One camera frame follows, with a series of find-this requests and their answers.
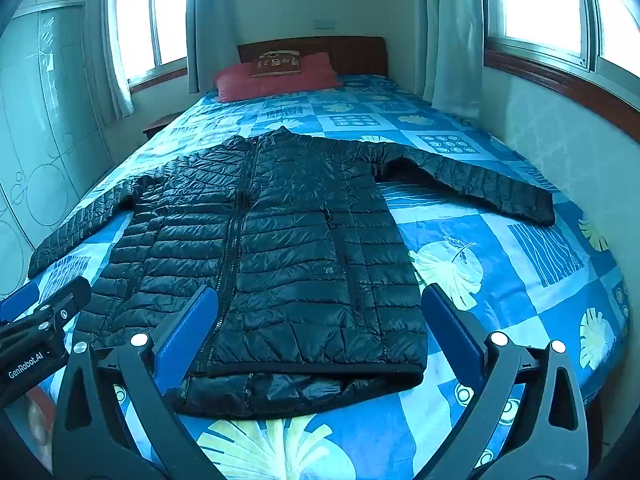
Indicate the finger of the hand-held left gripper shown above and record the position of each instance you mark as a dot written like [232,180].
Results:
[67,301]
[20,299]

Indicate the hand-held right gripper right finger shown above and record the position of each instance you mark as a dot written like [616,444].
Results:
[452,327]

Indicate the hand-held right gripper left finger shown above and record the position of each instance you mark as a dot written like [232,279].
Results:
[191,324]

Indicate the black quilted puffer jacket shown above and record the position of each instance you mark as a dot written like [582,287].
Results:
[280,260]

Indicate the blue patterned bed sheet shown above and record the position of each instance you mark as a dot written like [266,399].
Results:
[510,290]

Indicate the white wardrobe with circle pattern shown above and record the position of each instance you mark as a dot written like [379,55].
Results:
[45,125]

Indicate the dark wooden nightstand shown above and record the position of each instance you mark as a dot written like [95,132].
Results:
[161,125]

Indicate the white curtain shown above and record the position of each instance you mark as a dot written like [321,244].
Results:
[107,50]

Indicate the red pillow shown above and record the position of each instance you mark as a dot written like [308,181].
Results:
[280,85]

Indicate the small brown printed cushion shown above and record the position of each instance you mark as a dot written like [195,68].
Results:
[276,64]

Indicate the dark wooden headboard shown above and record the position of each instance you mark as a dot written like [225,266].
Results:
[357,55]

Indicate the pale curtain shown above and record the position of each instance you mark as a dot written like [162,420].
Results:
[452,35]

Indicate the white-framed window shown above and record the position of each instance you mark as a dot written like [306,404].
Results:
[155,15]

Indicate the grey curtain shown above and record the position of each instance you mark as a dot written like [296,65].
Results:
[210,25]

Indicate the wide window with wooden sill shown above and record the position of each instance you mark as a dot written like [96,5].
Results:
[545,5]

